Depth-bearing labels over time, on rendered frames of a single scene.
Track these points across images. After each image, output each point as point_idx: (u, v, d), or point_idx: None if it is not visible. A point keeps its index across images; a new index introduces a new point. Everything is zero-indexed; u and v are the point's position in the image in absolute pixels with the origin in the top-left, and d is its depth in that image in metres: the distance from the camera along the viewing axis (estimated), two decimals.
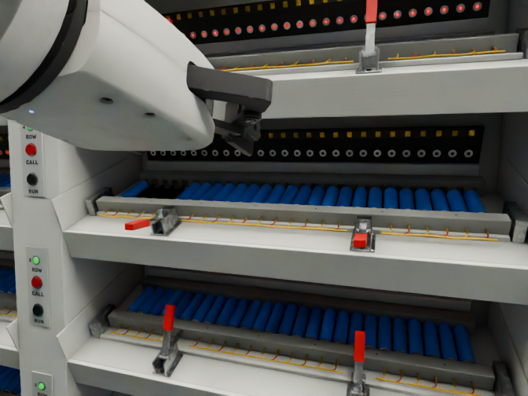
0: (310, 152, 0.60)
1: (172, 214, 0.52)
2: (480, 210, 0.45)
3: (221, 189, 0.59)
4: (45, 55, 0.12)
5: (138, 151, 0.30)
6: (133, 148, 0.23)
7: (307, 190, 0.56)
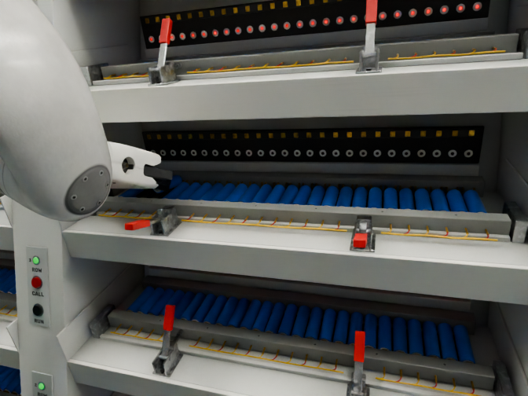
0: (310, 152, 0.60)
1: (172, 214, 0.52)
2: (480, 210, 0.45)
3: (221, 189, 0.59)
4: None
5: None
6: None
7: (307, 190, 0.56)
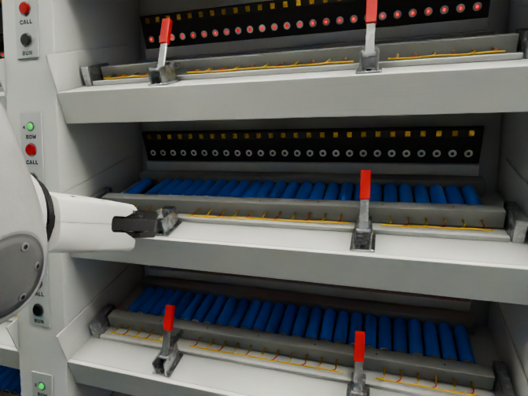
0: (310, 152, 0.60)
1: (172, 214, 0.52)
2: (477, 204, 0.47)
3: (225, 185, 0.60)
4: None
5: None
6: None
7: (309, 186, 0.57)
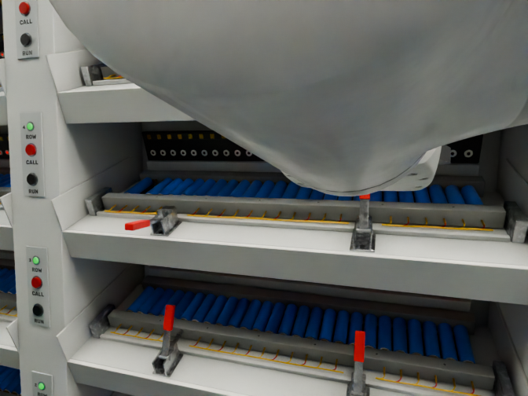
0: None
1: (172, 214, 0.52)
2: (478, 204, 0.47)
3: (225, 185, 0.60)
4: (421, 159, 0.18)
5: None
6: None
7: None
